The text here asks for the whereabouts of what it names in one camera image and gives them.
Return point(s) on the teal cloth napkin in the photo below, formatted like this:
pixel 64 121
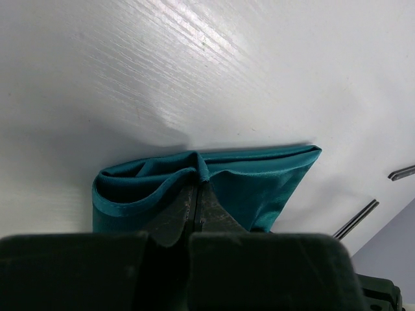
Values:
pixel 253 186

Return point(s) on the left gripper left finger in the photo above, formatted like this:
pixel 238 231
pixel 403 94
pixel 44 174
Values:
pixel 170 227

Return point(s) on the metal knife black handle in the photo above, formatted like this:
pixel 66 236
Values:
pixel 402 173

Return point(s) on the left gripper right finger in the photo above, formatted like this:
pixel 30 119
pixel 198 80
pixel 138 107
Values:
pixel 210 216

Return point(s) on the metal fork black handle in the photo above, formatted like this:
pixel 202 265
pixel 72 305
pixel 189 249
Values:
pixel 356 220

